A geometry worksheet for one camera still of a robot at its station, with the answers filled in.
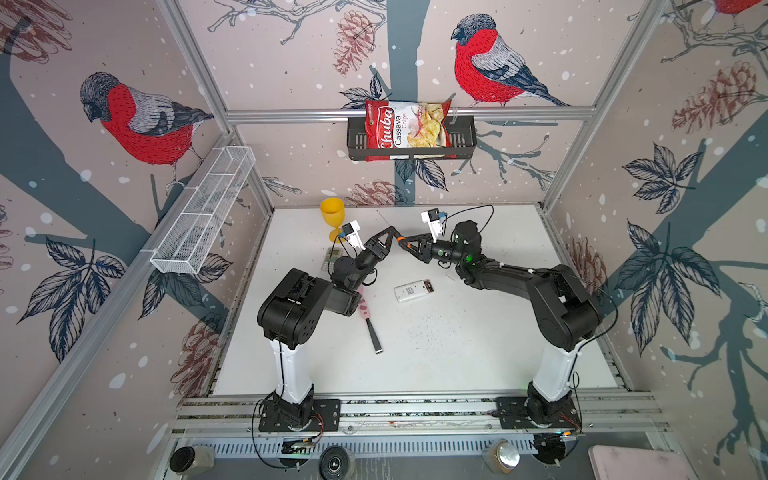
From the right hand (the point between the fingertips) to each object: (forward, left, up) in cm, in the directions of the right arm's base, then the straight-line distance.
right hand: (397, 249), depth 85 cm
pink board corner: (-45, -55, -19) cm, 73 cm away
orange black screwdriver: (+1, -1, +3) cm, 4 cm away
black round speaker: (-49, +11, -7) cm, 51 cm away
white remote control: (-3, -5, -17) cm, 18 cm away
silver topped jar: (-46, -23, -9) cm, 52 cm away
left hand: (+2, +1, +6) cm, 6 cm away
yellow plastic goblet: (+21, +24, -5) cm, 32 cm away
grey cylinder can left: (-50, +42, -7) cm, 66 cm away
